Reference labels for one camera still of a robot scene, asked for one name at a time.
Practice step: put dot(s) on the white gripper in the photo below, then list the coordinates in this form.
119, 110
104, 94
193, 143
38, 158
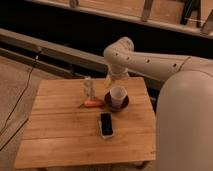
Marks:
115, 73

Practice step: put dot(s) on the white ceramic cup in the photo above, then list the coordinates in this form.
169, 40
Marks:
118, 93

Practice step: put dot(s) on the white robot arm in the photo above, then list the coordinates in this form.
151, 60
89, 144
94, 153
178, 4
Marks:
184, 113

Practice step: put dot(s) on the purple ceramic bowl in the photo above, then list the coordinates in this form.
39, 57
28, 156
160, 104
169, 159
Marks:
115, 105

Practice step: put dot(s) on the orange carrot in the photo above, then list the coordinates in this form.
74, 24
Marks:
92, 103

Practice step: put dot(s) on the black phone in white case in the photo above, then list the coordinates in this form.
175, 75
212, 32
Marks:
105, 125

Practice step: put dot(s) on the wooden table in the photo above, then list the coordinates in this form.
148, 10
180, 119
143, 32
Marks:
61, 132

